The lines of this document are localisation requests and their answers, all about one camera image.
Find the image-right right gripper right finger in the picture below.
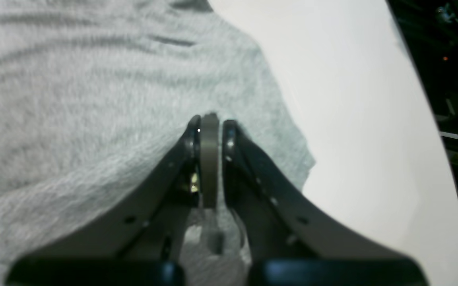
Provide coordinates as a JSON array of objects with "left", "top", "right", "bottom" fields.
[{"left": 222, "top": 120, "right": 428, "bottom": 286}]

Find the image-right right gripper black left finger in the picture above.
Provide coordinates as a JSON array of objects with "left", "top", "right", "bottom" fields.
[{"left": 6, "top": 115, "right": 201, "bottom": 286}]

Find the grey T-shirt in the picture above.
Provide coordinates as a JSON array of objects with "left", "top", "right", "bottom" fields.
[{"left": 0, "top": 0, "right": 314, "bottom": 286}]

